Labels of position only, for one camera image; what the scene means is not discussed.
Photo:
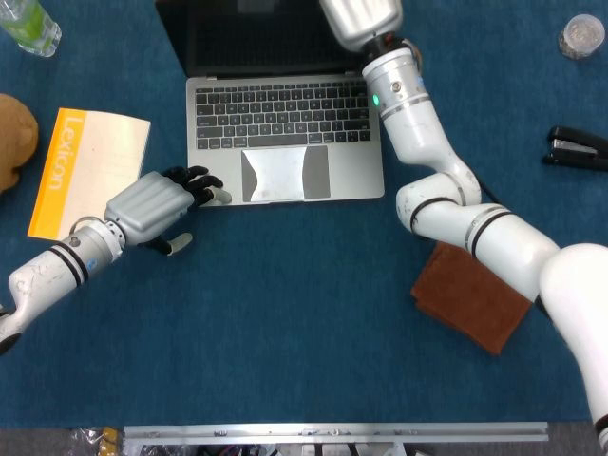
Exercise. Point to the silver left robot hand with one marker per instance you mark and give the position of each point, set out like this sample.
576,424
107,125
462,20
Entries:
147,204

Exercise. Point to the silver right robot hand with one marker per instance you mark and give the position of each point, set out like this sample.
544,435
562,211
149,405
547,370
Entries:
361,19

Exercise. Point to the silver Apple laptop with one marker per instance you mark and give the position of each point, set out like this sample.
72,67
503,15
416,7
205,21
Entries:
351,171

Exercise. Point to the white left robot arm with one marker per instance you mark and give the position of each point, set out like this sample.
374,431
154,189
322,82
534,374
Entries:
43,275

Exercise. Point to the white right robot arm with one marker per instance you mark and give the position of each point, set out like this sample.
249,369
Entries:
503,237

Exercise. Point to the white orange Lexicon book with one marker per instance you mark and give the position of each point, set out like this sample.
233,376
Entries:
95,152

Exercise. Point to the brown plush toy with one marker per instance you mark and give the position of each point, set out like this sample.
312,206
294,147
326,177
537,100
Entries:
14,138

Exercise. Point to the blue felt table cover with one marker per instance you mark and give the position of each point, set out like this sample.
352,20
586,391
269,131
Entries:
285,309

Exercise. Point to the clear bottle green label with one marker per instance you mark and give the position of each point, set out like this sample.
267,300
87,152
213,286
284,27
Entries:
28,24

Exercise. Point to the small clear jar of seeds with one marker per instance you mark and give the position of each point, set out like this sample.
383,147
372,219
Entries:
580,35

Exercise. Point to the yellow item in plastic bag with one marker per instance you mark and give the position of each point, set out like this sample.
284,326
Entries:
109,436

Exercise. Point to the black stapler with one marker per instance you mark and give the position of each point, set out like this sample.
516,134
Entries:
570,136

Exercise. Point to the folded brown cloth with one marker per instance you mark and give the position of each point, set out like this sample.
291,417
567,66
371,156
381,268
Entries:
465,299

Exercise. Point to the aluminium frame rail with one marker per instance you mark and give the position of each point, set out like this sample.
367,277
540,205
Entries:
332,433

